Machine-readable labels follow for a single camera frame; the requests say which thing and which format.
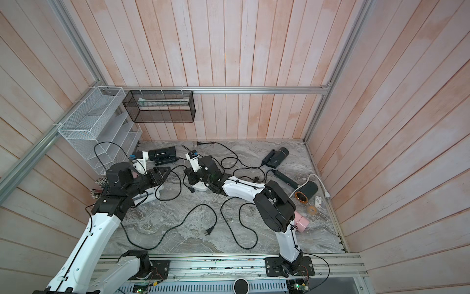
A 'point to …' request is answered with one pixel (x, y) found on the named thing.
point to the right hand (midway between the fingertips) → (184, 171)
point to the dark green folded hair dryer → (273, 158)
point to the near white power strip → (201, 186)
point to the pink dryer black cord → (240, 220)
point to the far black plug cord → (199, 143)
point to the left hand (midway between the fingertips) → (168, 172)
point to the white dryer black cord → (207, 232)
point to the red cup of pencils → (100, 185)
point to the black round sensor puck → (241, 286)
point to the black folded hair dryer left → (163, 155)
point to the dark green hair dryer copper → (304, 191)
